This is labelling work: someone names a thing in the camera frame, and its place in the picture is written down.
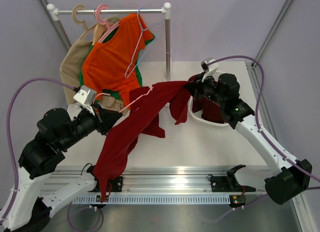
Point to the white metal clothes rack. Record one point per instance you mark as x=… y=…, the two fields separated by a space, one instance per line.
x=165 y=10

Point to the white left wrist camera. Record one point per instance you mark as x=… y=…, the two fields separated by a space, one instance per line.
x=85 y=96

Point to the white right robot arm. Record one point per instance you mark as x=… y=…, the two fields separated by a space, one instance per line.
x=288 y=176

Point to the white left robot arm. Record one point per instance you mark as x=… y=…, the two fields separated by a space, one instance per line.
x=26 y=210

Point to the pink plastic hanger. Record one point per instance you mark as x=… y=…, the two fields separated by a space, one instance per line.
x=103 y=28
x=138 y=98

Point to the dark red shirt in basket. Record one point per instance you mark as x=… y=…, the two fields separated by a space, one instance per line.
x=203 y=109

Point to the white plastic laundry basket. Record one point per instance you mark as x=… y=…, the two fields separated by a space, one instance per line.
x=230 y=101

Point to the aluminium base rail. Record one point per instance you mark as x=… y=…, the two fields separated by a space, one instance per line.
x=164 y=180

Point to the dark red t shirt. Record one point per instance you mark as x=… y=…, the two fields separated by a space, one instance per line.
x=144 y=119

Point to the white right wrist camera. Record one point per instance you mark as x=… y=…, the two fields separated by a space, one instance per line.
x=209 y=66

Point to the white slotted cable duct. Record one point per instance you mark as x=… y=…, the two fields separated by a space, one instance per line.
x=153 y=200

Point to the beige t shirt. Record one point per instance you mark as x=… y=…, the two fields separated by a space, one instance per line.
x=71 y=66

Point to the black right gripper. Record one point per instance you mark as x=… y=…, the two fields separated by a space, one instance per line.
x=199 y=86

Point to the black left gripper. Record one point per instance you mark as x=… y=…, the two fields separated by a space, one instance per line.
x=106 y=119

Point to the orange t shirt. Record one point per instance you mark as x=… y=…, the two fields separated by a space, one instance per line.
x=106 y=64

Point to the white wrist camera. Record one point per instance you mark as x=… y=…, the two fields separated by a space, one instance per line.
x=209 y=66
x=85 y=96

